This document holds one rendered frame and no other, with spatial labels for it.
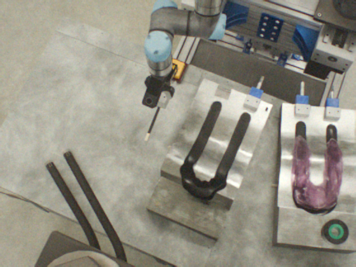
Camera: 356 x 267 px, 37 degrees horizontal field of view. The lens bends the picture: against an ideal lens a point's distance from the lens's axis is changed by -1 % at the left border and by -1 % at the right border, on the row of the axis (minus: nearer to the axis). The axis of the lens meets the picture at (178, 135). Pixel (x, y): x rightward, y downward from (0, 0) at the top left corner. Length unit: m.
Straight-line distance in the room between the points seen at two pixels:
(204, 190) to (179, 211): 0.11
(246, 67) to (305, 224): 1.13
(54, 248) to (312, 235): 1.23
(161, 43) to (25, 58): 1.65
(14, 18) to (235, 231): 1.91
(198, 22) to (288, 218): 0.69
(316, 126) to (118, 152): 0.71
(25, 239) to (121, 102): 1.06
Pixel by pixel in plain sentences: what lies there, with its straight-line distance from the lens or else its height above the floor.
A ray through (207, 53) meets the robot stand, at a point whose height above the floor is 0.21.
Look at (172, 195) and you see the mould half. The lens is 1.79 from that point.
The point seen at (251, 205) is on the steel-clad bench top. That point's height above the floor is 0.80.
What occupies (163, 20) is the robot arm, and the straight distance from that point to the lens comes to 1.54.
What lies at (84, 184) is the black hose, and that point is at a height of 0.86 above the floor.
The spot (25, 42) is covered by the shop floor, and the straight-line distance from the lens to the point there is 3.10.
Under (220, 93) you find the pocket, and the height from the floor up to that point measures 0.86.
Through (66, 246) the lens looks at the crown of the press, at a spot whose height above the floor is 2.00.
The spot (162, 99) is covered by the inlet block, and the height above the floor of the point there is 0.96.
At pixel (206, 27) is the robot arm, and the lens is 1.53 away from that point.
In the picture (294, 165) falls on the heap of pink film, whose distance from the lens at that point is 1.80.
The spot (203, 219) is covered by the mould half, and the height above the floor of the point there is 0.86.
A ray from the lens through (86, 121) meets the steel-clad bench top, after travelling 1.96.
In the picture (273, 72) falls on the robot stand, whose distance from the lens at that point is 2.68.
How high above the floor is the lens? 2.62
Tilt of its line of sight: 72 degrees down
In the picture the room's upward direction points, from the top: 4 degrees counter-clockwise
